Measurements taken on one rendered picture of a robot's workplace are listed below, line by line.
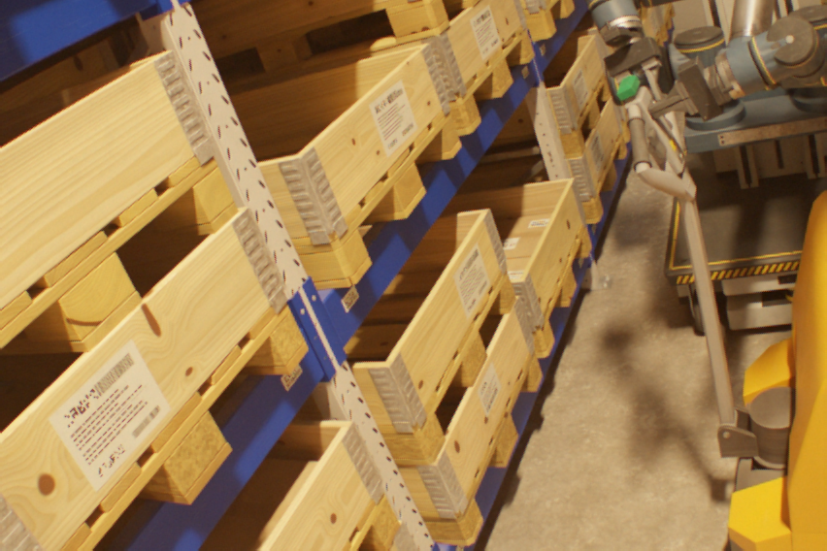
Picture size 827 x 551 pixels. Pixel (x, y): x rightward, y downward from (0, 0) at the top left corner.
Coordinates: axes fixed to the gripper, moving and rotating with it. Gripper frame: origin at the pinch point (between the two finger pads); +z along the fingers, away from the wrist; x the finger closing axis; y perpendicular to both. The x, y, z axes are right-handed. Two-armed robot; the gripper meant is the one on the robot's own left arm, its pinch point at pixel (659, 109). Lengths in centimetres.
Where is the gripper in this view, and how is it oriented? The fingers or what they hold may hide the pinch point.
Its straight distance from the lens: 187.4
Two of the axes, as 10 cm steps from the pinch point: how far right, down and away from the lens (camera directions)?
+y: 3.6, -5.0, 7.9
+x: -5.5, -8.0, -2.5
